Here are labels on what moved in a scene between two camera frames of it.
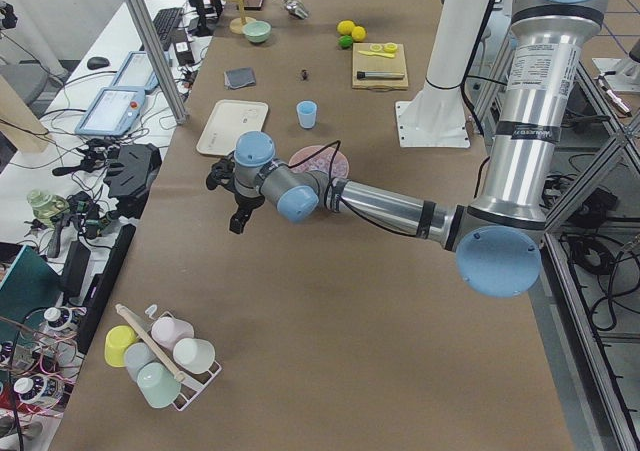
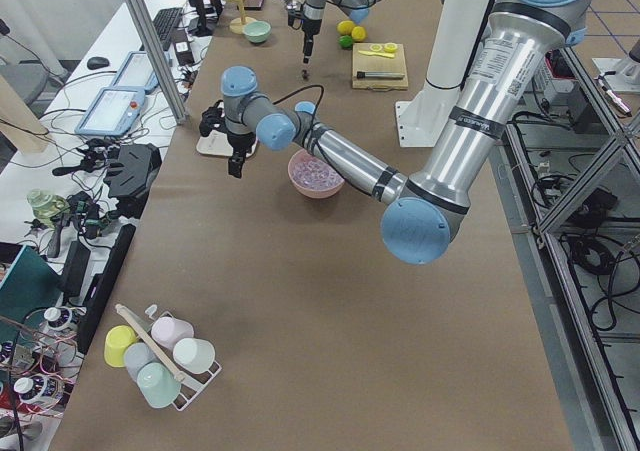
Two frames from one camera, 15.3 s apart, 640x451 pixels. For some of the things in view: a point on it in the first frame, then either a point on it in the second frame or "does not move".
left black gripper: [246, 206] -> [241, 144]
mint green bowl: [257, 31] does not move
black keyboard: [165, 21] does not move
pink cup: [168, 330] does not move
